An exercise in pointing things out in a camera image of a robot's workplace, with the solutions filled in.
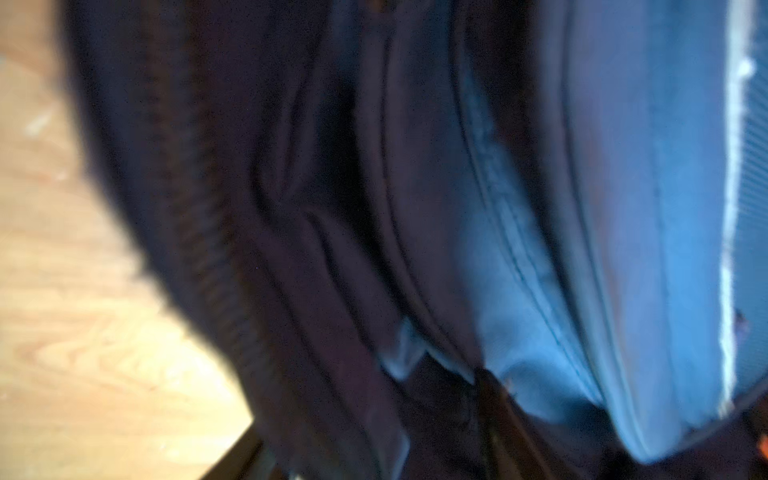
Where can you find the navy blue student backpack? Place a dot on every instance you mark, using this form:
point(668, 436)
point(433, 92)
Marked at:
point(454, 239)

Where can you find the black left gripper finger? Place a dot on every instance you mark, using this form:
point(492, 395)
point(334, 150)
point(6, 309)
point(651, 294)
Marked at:
point(248, 459)

